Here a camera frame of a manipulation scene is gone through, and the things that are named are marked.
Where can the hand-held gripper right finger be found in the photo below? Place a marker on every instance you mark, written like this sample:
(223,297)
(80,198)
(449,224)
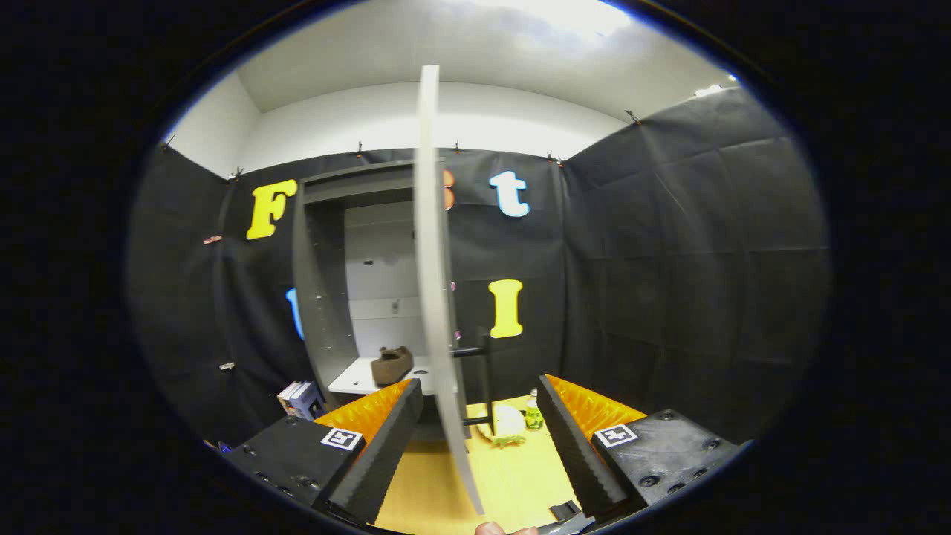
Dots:
(576,453)

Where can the black backdrop cloth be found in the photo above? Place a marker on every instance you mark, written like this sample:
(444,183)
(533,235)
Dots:
(669,260)

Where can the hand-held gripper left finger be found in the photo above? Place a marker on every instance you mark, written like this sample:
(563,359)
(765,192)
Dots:
(383,453)

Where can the white spine book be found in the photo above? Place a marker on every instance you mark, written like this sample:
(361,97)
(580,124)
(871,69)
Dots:
(288,397)

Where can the small ceiling light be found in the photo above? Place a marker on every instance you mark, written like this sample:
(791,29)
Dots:
(713,89)

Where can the grey shoe cabinet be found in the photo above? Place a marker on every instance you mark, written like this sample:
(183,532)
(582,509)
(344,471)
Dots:
(319,297)

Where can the brown fuzzy shoe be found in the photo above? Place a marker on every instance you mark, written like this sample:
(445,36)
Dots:
(391,365)

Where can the blue cover book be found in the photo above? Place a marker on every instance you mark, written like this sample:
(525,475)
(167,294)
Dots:
(308,401)

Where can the yellow plush toy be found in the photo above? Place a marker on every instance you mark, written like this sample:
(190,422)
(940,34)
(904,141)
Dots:
(507,423)

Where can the green drink bottle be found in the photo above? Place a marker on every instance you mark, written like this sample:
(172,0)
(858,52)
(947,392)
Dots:
(534,414)

